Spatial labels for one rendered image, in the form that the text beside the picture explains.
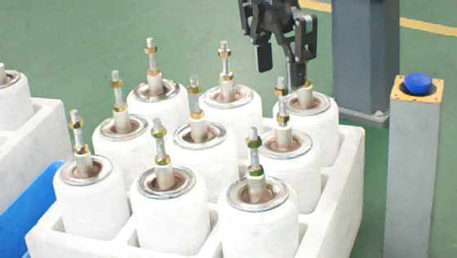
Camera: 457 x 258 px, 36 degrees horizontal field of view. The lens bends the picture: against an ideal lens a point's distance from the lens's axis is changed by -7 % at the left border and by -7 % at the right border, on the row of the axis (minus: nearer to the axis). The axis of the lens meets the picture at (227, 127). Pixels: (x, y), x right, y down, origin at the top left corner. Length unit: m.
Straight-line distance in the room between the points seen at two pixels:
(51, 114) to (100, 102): 0.42
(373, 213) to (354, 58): 0.37
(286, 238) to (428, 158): 0.24
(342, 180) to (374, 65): 0.50
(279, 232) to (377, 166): 0.56
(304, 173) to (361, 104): 0.60
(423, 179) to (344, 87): 0.56
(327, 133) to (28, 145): 0.52
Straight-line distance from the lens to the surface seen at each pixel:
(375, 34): 1.47
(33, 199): 1.24
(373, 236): 1.22
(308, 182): 0.97
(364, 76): 1.51
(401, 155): 1.00
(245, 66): 1.82
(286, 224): 0.87
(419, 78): 0.98
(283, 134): 0.96
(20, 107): 1.30
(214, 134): 1.02
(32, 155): 1.29
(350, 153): 1.10
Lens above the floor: 0.75
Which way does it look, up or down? 29 degrees down
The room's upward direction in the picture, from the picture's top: 5 degrees counter-clockwise
